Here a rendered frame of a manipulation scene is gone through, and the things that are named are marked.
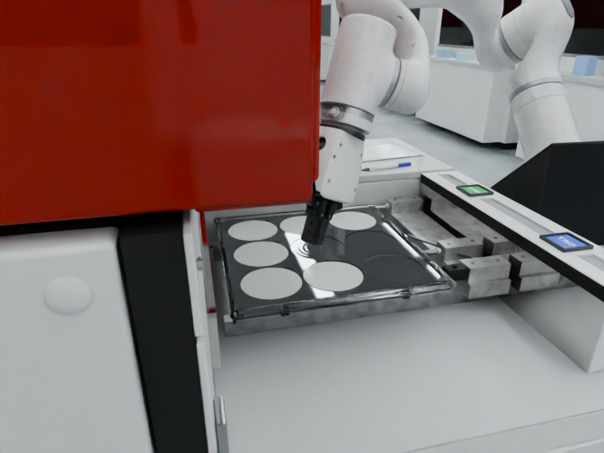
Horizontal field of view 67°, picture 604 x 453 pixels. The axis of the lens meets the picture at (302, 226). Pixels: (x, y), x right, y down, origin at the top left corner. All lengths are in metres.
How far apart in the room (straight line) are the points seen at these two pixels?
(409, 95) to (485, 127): 4.83
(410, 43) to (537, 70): 0.54
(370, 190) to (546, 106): 0.44
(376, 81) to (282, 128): 0.53
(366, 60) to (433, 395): 0.47
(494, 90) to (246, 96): 5.36
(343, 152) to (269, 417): 0.37
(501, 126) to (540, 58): 4.39
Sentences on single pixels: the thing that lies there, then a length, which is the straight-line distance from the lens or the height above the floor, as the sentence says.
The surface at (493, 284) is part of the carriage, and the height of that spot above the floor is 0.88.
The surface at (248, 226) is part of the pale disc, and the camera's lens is 0.96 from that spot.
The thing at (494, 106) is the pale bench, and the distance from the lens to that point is 5.54.
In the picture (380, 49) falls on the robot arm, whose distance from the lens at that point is 0.70.
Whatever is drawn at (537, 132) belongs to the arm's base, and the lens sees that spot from 1.20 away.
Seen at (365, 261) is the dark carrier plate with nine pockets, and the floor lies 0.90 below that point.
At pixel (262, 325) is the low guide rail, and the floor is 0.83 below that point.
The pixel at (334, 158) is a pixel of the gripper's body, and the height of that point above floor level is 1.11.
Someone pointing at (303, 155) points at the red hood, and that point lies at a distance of 0.17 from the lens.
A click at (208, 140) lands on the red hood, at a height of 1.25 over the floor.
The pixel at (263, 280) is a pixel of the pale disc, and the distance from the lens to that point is 0.76.
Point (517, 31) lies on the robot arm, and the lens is 1.32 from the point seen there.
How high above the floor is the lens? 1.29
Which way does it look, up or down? 24 degrees down
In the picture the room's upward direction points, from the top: straight up
